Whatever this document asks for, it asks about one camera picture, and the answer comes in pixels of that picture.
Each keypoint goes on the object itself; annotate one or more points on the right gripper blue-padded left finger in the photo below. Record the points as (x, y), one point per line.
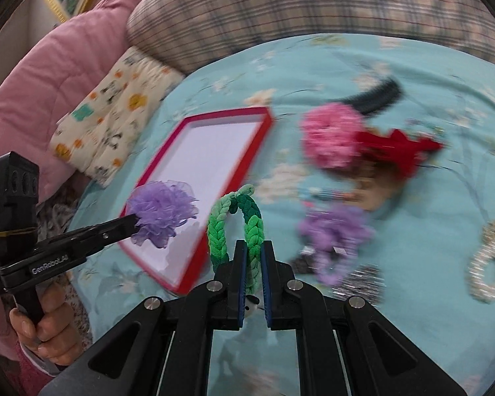
(229, 310)

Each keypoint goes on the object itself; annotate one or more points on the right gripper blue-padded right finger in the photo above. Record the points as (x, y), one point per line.
(279, 305)

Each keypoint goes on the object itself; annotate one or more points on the small purple tulle scrunchie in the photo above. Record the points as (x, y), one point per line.
(335, 235)

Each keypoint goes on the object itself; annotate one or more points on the silver rhinestone hair clip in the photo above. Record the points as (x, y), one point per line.
(361, 282)

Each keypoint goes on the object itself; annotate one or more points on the large purple tulle scrunchie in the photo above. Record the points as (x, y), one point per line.
(161, 207)

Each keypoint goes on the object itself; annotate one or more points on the beige claw hair clip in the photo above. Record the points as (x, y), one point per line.
(373, 185)

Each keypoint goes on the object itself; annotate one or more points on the pink tulle scrunchie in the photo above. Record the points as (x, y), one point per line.
(329, 135)

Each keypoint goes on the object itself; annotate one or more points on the red velvet bow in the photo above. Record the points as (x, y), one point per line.
(397, 150)

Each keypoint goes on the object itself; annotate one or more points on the red jewelry tray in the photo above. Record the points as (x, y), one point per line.
(212, 153)

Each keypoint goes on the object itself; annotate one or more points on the person's left hand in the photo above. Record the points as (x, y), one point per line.
(55, 337)

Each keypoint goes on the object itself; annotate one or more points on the cartoon print cushion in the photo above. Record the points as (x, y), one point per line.
(97, 137)

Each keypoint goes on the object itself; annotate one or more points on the pink quilted blanket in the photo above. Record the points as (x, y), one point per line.
(48, 83)

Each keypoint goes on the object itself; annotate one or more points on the black hair comb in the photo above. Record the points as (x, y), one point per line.
(386, 93)

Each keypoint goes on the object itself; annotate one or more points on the plaid pillow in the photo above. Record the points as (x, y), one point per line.
(188, 34)

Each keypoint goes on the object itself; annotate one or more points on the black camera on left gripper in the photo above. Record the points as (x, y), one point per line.
(19, 179)

